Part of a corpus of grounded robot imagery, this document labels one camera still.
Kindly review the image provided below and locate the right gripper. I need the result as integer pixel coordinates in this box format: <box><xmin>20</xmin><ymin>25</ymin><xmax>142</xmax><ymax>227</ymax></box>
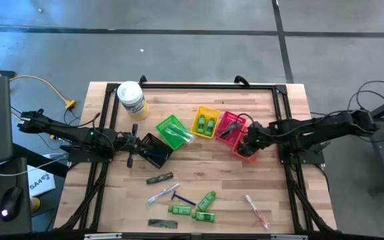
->
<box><xmin>237</xmin><ymin>125</ymin><xmax>269</xmax><ymax>157</ymax></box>

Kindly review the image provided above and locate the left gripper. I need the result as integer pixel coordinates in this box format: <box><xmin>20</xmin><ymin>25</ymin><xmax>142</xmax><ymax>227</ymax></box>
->
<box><xmin>117</xmin><ymin>123</ymin><xmax>148</xmax><ymax>169</ymax></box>

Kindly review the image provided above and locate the black comb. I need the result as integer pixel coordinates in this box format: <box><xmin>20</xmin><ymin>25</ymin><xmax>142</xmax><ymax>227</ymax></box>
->
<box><xmin>147</xmin><ymin>218</ymin><xmax>179</xmax><ymax>230</ymax></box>
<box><xmin>219</xmin><ymin>123</ymin><xmax>241</xmax><ymax>139</ymax></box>
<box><xmin>223</xmin><ymin>120</ymin><xmax>243</xmax><ymax>134</ymax></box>
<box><xmin>145</xmin><ymin>171</ymin><xmax>175</xmax><ymax>185</ymax></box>

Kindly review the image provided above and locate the small green shampoo bottle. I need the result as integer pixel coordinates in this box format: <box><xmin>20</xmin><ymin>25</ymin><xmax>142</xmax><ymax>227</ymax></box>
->
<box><xmin>205</xmin><ymin>116</ymin><xmax>217</xmax><ymax>137</ymax></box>
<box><xmin>167</xmin><ymin>204</ymin><xmax>193</xmax><ymax>216</ymax></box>
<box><xmin>197</xmin><ymin>190</ymin><xmax>217</xmax><ymax>213</ymax></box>
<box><xmin>191</xmin><ymin>210</ymin><xmax>216</xmax><ymax>223</ymax></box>
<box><xmin>195</xmin><ymin>114</ymin><xmax>207</xmax><ymax>135</ymax></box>

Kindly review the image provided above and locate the blue white toothbrush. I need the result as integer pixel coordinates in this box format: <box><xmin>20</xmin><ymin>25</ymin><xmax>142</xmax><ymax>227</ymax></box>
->
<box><xmin>146</xmin><ymin>183</ymin><xmax>181</xmax><ymax>205</ymax></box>
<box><xmin>164</xmin><ymin>123</ymin><xmax>190</xmax><ymax>140</ymax></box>
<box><xmin>169</xmin><ymin>128</ymin><xmax>195</xmax><ymax>144</ymax></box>

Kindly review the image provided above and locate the orange plastic basket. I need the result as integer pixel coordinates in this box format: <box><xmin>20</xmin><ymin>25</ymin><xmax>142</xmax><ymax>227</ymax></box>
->
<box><xmin>231</xmin><ymin>125</ymin><xmax>259</xmax><ymax>164</ymax></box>

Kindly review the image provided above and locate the red plastic basket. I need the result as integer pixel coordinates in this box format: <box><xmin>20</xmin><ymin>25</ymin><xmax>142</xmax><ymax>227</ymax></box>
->
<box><xmin>215</xmin><ymin>111</ymin><xmax>248</xmax><ymax>147</ymax></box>

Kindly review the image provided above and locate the black plastic basket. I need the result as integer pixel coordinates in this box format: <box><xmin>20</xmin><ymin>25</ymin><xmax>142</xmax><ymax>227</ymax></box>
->
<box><xmin>138</xmin><ymin>132</ymin><xmax>175</xmax><ymax>170</ymax></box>

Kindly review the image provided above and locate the green plastic basket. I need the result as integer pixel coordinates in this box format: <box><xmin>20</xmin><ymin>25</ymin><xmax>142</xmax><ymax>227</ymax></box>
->
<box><xmin>155</xmin><ymin>114</ymin><xmax>195</xmax><ymax>151</ymax></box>

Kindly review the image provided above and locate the yellow Lysol wipes canister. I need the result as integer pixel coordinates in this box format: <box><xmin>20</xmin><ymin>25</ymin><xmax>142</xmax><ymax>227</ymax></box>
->
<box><xmin>116</xmin><ymin>81</ymin><xmax>150</xmax><ymax>121</ymax></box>

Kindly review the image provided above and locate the wrapped red white toothbrush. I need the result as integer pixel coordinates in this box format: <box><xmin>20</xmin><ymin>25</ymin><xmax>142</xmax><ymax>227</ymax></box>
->
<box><xmin>244</xmin><ymin>194</ymin><xmax>270</xmax><ymax>230</ymax></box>

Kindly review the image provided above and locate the yellow plastic basket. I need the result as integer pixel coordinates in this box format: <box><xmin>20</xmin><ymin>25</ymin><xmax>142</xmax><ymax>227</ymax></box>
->
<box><xmin>190</xmin><ymin>105</ymin><xmax>221</xmax><ymax>139</ymax></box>

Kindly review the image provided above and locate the white cardboard box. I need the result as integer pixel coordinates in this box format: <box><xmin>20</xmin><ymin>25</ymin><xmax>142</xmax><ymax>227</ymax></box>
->
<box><xmin>27</xmin><ymin>165</ymin><xmax>57</xmax><ymax>197</ymax></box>

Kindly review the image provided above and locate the small yellow object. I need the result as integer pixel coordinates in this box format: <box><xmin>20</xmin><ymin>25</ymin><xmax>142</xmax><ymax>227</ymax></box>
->
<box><xmin>30</xmin><ymin>196</ymin><xmax>42</xmax><ymax>213</ymax></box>

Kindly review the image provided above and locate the black side desk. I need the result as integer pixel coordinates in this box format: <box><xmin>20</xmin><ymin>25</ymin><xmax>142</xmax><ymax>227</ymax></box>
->
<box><xmin>0</xmin><ymin>156</ymin><xmax>33</xmax><ymax>236</ymax></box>

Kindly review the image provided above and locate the black computer mouse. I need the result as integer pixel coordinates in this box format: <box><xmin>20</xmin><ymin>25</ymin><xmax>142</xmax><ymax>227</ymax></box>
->
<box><xmin>0</xmin><ymin>186</ymin><xmax>25</xmax><ymax>222</ymax></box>

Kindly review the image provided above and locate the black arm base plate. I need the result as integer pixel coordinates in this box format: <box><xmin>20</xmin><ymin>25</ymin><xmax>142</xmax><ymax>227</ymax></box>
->
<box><xmin>67</xmin><ymin>146</ymin><xmax>117</xmax><ymax>164</ymax></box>
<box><xmin>276</xmin><ymin>137</ymin><xmax>326</xmax><ymax>165</ymax></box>

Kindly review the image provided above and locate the black aluminium rig frame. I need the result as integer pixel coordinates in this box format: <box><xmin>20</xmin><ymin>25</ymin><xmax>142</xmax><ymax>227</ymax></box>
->
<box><xmin>53</xmin><ymin>81</ymin><xmax>338</xmax><ymax>234</ymax></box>

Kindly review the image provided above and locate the yellow extension cord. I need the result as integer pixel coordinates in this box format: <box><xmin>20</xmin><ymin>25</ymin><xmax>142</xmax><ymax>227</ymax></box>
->
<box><xmin>0</xmin><ymin>55</ymin><xmax>77</xmax><ymax>139</ymax></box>

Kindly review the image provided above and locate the silver metal bracket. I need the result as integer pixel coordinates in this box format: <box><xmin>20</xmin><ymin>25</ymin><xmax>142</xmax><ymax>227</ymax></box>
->
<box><xmin>84</xmin><ymin>233</ymin><xmax>123</xmax><ymax>240</ymax></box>
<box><xmin>270</xmin><ymin>234</ymin><xmax>309</xmax><ymax>240</ymax></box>

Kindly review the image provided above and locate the white cable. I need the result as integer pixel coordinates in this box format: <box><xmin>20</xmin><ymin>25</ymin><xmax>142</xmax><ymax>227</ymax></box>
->
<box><xmin>0</xmin><ymin>155</ymin><xmax>68</xmax><ymax>177</ymax></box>

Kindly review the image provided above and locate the black floor cable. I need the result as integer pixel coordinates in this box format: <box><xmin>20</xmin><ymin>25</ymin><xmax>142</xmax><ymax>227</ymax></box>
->
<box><xmin>310</xmin><ymin>79</ymin><xmax>384</xmax><ymax>147</ymax></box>

